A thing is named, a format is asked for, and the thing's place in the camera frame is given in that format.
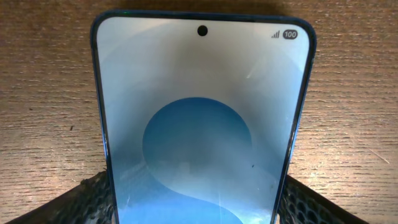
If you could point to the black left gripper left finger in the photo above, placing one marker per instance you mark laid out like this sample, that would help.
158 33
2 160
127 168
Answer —
89 202

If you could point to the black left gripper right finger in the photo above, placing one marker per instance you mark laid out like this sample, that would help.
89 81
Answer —
300 204

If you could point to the blue Galaxy smartphone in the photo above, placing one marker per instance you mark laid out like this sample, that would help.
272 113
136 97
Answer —
199 112

